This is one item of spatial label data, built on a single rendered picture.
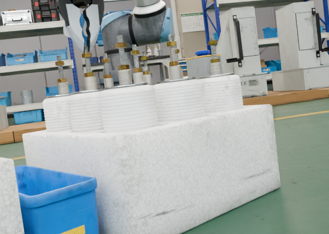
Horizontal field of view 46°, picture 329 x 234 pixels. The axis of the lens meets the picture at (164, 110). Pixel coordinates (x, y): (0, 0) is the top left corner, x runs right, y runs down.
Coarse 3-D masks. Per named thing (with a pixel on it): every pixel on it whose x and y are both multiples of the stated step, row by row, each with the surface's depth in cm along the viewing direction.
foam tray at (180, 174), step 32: (160, 128) 61; (192, 128) 66; (224, 128) 71; (256, 128) 78; (32, 160) 83; (64, 160) 71; (96, 160) 62; (128, 160) 57; (160, 160) 61; (192, 160) 66; (224, 160) 71; (256, 160) 77; (96, 192) 64; (128, 192) 57; (160, 192) 61; (192, 192) 65; (224, 192) 71; (256, 192) 77; (128, 224) 58; (160, 224) 61; (192, 224) 65
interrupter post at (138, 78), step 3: (138, 72) 82; (141, 72) 82; (135, 75) 82; (138, 75) 82; (141, 75) 82; (135, 78) 82; (138, 78) 82; (141, 78) 82; (135, 81) 82; (138, 81) 82; (141, 81) 82
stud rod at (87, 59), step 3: (87, 48) 75; (84, 51) 75; (87, 51) 75; (87, 57) 75; (87, 60) 75; (87, 63) 75; (87, 66) 75; (90, 66) 75; (87, 69) 75; (90, 69) 75; (87, 72) 75
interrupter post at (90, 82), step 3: (84, 78) 75; (87, 78) 74; (90, 78) 74; (93, 78) 75; (87, 81) 74; (90, 81) 74; (93, 81) 75; (87, 84) 75; (90, 84) 74; (93, 84) 75; (87, 87) 75; (90, 87) 74; (93, 87) 75; (96, 87) 76; (87, 90) 75
